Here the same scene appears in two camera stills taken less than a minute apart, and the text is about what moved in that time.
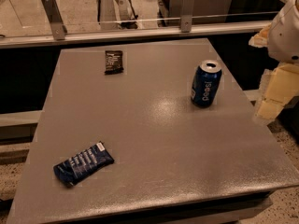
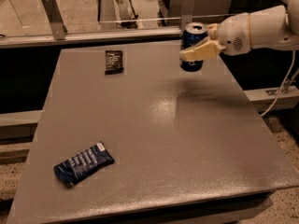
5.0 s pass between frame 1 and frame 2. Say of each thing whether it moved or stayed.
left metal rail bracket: stayed
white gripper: moved
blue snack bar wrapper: stayed
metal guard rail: stayed
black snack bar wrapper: stayed
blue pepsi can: moved
